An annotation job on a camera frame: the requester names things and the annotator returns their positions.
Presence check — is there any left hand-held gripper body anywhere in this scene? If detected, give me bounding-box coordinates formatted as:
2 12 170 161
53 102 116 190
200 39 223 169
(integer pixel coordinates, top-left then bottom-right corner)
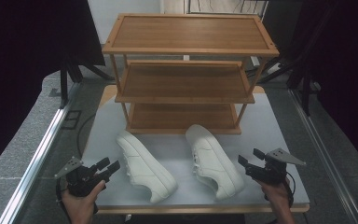
54 156 110 198

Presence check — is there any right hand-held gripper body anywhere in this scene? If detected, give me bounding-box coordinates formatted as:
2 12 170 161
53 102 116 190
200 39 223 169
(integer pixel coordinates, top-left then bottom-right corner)
245 147 307 185

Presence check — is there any white sneaker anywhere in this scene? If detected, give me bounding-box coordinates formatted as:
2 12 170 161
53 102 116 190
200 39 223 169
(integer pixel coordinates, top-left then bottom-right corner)
185 124 245 201
116 130 179 204

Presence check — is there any wooden three-tier shoe rack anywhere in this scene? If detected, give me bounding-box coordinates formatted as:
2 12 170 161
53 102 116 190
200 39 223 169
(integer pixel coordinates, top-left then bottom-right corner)
102 12 281 135

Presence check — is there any person's right hand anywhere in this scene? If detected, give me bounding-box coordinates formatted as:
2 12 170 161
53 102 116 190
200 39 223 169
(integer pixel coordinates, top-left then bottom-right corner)
255 178 293 210

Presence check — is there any person's left hand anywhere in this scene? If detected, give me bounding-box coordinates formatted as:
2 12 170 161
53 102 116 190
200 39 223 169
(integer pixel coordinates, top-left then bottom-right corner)
61 179 106 224

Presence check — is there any dark floor socket plate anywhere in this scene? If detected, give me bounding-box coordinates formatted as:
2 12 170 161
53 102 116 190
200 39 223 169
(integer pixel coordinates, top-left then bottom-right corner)
61 109 83 131

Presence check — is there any black metal stand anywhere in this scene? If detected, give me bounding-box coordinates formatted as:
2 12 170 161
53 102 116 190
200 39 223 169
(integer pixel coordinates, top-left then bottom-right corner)
59 55 116 110
257 55 312 117

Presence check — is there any black curtain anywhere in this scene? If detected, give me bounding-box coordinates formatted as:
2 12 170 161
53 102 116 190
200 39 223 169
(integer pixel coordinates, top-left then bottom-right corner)
262 0 358 175
0 0 106 180

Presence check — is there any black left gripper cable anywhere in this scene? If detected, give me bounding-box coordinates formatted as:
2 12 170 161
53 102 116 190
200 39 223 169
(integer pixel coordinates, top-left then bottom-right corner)
55 176 73 223

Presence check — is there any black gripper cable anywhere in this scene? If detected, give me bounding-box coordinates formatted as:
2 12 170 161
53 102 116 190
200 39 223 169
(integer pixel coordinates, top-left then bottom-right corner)
55 176 73 223
283 172 296 209

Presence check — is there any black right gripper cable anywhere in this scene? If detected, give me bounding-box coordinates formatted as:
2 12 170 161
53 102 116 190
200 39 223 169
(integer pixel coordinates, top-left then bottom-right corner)
283 172 296 209

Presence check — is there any black floor cable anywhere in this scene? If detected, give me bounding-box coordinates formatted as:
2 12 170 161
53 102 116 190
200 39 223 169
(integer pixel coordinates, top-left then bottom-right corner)
76 113 97 159

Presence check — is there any silver metal rail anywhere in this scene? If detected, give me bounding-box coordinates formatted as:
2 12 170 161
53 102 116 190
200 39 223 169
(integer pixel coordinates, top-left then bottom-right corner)
0 83 82 224
288 88 358 224

